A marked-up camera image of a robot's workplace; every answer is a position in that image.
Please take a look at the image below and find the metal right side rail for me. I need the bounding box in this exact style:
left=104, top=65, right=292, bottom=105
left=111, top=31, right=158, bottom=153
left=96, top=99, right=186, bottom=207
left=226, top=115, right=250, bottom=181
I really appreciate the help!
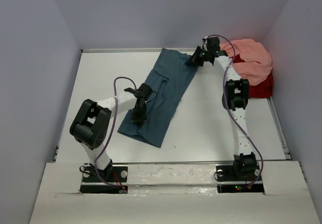
left=267, top=97, right=293, bottom=161

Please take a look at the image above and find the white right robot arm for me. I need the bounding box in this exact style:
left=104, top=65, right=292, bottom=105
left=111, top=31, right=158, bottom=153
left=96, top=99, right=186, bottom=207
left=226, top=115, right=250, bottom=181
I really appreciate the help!
left=185, top=35, right=255, bottom=161

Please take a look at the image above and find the teal blue t shirt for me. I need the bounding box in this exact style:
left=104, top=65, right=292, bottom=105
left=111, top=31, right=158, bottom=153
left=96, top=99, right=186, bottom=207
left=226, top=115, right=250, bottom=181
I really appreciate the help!
left=118, top=48, right=197, bottom=147

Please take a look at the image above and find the metal left side rail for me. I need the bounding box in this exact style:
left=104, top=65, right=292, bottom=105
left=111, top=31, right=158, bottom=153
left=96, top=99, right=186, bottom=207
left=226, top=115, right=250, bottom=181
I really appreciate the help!
left=51, top=133, right=62, bottom=163

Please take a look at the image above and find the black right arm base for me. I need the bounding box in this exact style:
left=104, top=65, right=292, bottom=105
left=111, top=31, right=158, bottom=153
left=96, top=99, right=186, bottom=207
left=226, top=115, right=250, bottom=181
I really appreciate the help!
left=213, top=153, right=264, bottom=194

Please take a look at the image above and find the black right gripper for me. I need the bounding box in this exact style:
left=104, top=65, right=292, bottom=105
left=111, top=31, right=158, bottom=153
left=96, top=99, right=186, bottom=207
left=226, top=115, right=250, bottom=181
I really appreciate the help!
left=185, top=46, right=210, bottom=67

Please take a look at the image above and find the pink t shirt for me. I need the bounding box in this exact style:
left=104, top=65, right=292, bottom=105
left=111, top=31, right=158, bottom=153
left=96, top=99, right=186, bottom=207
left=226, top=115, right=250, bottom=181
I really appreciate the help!
left=220, top=39, right=272, bottom=86

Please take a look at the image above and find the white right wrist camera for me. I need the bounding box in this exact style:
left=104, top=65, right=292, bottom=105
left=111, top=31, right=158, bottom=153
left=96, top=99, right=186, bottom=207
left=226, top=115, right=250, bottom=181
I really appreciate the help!
left=201, top=36, right=209, bottom=51

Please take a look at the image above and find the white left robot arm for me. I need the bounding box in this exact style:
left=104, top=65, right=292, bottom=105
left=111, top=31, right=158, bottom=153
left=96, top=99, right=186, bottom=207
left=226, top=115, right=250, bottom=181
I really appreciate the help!
left=69, top=84, right=153, bottom=181

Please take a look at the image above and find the metal table rail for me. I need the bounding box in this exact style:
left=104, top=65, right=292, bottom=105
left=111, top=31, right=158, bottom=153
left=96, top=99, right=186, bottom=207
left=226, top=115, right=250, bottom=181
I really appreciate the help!
left=113, top=161, right=233, bottom=165
left=80, top=48, right=196, bottom=53

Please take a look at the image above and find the metal back table rail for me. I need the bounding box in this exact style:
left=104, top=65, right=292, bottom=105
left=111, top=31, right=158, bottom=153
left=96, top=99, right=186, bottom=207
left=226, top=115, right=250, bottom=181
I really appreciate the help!
left=80, top=48, right=196, bottom=53

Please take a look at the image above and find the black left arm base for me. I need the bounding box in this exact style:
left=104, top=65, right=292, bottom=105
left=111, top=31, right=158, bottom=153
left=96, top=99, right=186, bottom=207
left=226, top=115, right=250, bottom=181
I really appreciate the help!
left=79, top=164, right=128, bottom=194

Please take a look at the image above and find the metal front table rail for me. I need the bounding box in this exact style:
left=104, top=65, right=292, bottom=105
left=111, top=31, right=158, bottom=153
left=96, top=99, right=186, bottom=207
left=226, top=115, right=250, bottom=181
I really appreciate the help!
left=113, top=161, right=233, bottom=165

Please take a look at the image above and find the red t shirt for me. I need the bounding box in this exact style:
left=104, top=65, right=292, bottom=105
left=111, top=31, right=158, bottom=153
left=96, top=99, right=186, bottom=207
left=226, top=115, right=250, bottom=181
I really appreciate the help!
left=233, top=53, right=274, bottom=98

